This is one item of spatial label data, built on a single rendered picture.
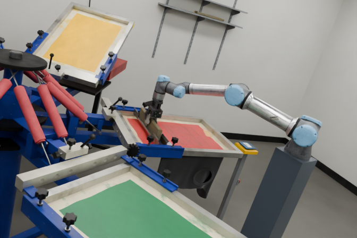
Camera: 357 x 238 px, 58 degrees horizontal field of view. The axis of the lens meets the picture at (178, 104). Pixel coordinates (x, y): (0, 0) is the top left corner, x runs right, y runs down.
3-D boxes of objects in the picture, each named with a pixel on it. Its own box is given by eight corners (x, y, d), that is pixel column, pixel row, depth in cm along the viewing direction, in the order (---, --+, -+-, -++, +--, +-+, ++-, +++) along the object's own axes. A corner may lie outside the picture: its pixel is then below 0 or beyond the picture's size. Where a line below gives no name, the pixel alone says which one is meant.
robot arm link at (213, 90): (254, 82, 196) (182, 78, 217) (249, 83, 186) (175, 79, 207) (253, 100, 198) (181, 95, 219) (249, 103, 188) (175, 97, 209)
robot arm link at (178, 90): (189, 86, 203) (175, 80, 207) (181, 88, 194) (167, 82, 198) (186, 98, 206) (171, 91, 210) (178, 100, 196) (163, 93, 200)
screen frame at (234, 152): (202, 121, 269) (203, 117, 268) (241, 158, 221) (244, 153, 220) (111, 112, 231) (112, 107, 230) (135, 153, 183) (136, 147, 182)
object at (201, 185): (202, 189, 239) (218, 146, 228) (208, 196, 231) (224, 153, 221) (146, 189, 217) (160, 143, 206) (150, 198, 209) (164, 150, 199)
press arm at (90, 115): (109, 121, 205) (111, 115, 203) (112, 126, 200) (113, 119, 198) (82, 119, 196) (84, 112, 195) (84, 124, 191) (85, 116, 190)
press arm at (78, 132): (192, 145, 240) (194, 138, 238) (195, 149, 235) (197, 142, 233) (5, 134, 181) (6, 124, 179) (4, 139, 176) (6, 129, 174)
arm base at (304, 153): (314, 159, 186) (321, 144, 183) (301, 161, 176) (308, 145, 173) (292, 146, 196) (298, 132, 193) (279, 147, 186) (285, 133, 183)
